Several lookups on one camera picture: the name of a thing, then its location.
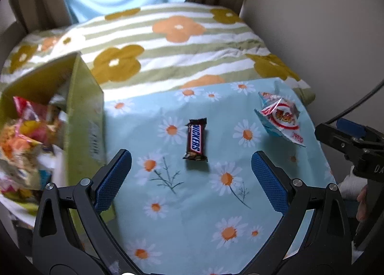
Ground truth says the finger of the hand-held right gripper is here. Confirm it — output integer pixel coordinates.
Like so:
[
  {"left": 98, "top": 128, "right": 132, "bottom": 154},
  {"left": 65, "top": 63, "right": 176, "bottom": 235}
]
[
  {"left": 336, "top": 118, "right": 384, "bottom": 143},
  {"left": 314, "top": 122, "right": 365, "bottom": 161}
]

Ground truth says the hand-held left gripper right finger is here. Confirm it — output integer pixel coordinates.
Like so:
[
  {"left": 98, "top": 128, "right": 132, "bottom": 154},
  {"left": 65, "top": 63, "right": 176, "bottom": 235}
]
[{"left": 241, "top": 150, "right": 353, "bottom": 275}]

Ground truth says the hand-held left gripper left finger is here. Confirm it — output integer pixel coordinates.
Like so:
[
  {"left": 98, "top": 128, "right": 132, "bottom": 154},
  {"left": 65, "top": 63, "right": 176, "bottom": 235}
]
[{"left": 31, "top": 149, "right": 132, "bottom": 275}]

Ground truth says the yellow-green cardboard box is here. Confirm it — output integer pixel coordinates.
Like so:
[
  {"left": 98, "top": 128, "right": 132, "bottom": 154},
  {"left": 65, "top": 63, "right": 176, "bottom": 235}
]
[{"left": 0, "top": 52, "right": 116, "bottom": 224}]

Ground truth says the brown chocolate bar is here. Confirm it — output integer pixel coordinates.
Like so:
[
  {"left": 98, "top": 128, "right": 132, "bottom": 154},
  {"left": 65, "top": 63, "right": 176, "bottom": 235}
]
[{"left": 183, "top": 117, "right": 208, "bottom": 162}]

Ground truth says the person's right hand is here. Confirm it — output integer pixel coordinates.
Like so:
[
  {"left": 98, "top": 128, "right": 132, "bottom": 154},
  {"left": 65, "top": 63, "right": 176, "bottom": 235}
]
[{"left": 356, "top": 185, "right": 369, "bottom": 222}]

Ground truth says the blue white red-label snack packet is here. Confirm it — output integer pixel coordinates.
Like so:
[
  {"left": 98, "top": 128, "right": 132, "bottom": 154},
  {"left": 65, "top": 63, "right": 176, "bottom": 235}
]
[{"left": 254, "top": 91, "right": 307, "bottom": 147}]

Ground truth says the light blue daisy cloth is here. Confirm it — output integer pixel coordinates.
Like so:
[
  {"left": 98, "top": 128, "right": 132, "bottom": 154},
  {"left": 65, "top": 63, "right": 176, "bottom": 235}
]
[{"left": 78, "top": 78, "right": 336, "bottom": 275}]

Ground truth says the pile of mixed snack packets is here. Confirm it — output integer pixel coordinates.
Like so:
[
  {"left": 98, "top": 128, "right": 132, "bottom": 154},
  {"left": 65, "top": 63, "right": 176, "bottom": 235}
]
[{"left": 0, "top": 96, "right": 68, "bottom": 203}]

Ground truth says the green striped flower blanket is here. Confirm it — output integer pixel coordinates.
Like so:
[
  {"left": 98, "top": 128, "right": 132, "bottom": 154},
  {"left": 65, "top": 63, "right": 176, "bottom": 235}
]
[{"left": 0, "top": 3, "right": 315, "bottom": 104}]

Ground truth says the black cable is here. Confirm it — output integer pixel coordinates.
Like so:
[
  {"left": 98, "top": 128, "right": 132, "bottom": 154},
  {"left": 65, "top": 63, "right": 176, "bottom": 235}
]
[{"left": 325, "top": 78, "right": 384, "bottom": 125}]

